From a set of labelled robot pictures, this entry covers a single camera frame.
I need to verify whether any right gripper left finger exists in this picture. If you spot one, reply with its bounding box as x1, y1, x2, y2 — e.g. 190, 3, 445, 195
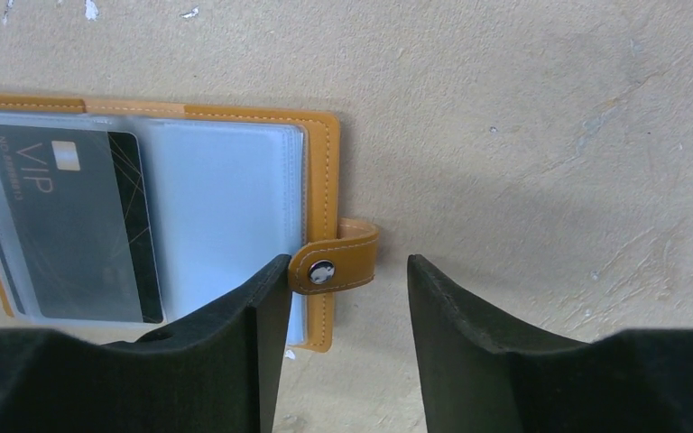
0, 254, 291, 432

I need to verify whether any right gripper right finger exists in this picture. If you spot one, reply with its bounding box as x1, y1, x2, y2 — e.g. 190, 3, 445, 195
407, 254, 693, 432

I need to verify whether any orange leather card holder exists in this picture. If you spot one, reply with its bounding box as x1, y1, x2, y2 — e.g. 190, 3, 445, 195
0, 95, 379, 353

